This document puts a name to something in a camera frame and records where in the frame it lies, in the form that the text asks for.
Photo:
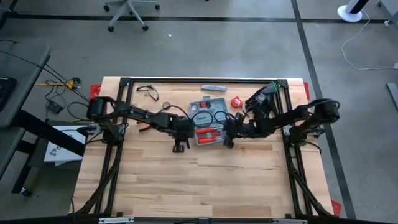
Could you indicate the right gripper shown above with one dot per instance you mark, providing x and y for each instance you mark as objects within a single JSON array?
[{"x": 237, "y": 127}]

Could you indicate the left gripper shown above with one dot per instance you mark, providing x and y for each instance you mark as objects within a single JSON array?
[{"x": 183, "y": 127}]

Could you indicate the grey plastic tool case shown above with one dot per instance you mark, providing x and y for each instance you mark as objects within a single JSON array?
[{"x": 219, "y": 105}]

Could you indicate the red tape measure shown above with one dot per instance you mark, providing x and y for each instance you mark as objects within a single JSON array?
[{"x": 237, "y": 102}]

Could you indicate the black tape roll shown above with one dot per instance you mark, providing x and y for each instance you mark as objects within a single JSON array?
[{"x": 163, "y": 105}]

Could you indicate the red bit holder strip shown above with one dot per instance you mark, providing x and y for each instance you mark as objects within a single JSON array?
[{"x": 204, "y": 104}]

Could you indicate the grey utility knife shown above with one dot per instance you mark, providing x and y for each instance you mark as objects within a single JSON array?
[{"x": 214, "y": 88}]

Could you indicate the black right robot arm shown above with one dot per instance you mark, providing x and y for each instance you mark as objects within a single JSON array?
[{"x": 280, "y": 121}]

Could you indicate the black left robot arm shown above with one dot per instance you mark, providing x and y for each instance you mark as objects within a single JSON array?
[{"x": 140, "y": 113}]

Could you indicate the black work gloves pair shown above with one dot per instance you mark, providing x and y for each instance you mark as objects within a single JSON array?
[{"x": 259, "y": 98}]

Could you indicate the clear safety glasses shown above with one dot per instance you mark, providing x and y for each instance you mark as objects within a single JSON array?
[{"x": 146, "y": 88}]

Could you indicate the white cardboard box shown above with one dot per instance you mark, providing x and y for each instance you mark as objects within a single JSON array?
[{"x": 62, "y": 149}]

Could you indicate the black side table legs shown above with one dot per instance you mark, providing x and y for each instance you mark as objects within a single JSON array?
[{"x": 46, "y": 130}]

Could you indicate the office chair base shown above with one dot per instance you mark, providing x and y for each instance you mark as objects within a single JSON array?
[{"x": 127, "y": 7}]

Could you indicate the grey metal floor foot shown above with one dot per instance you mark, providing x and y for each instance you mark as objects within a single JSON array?
[{"x": 393, "y": 93}]

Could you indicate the low grey side table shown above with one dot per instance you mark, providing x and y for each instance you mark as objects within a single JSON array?
[{"x": 9, "y": 149}]

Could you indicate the white round-base floor stand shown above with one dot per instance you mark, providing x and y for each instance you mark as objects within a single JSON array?
[{"x": 348, "y": 15}]

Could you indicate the black keyboard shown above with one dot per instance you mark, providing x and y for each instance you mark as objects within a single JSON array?
[{"x": 6, "y": 91}]

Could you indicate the small white plug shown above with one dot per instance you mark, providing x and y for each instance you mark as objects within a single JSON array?
[{"x": 386, "y": 22}]

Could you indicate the grey metal table leg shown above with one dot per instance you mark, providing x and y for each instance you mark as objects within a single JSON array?
[{"x": 390, "y": 6}]

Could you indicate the black aluminium table frame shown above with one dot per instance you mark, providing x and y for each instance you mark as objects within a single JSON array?
[{"x": 174, "y": 80}]

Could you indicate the black table edge rail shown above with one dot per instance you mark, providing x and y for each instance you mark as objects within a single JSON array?
[{"x": 171, "y": 221}]

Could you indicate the black clamp with grey bracket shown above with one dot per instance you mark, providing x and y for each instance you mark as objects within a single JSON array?
[{"x": 90, "y": 128}]

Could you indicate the silver rail bracket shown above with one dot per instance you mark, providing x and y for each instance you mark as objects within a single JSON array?
[
  {"x": 289, "y": 221},
  {"x": 116, "y": 220}
]

